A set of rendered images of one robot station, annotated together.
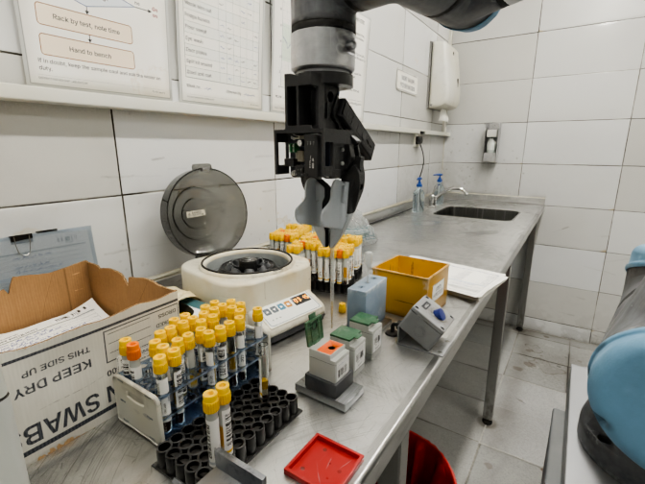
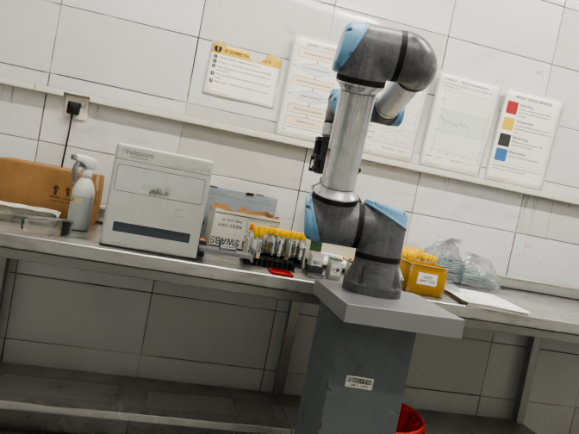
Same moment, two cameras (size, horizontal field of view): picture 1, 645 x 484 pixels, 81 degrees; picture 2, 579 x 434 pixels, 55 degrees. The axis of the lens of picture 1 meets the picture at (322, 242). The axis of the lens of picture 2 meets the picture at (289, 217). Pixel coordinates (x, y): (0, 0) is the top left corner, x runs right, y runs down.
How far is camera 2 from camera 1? 1.47 m
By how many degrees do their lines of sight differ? 45
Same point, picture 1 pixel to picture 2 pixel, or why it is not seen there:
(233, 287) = not seen: hidden behind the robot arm
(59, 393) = (228, 232)
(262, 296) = (325, 246)
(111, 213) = (290, 198)
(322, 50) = (326, 130)
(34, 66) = (279, 127)
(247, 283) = not seen: hidden behind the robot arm
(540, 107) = not seen: outside the picture
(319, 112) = (320, 150)
